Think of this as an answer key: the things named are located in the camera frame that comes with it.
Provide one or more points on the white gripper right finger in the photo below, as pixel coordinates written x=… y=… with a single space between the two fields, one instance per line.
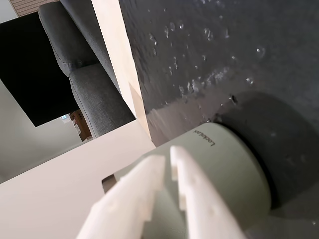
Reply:
x=202 y=199

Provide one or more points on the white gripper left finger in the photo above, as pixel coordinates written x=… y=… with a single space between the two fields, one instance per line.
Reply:
x=124 y=204

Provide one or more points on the pale green steel cup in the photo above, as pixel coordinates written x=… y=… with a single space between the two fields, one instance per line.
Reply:
x=224 y=169

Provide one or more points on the cardboard box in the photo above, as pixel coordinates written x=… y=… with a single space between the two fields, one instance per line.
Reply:
x=82 y=124

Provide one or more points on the grey fabric sofa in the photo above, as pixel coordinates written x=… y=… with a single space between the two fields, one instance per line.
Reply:
x=92 y=99

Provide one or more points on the black table mat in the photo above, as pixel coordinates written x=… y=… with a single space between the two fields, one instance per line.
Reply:
x=224 y=49

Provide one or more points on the black flat panel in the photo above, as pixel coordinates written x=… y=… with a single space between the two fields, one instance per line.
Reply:
x=27 y=69

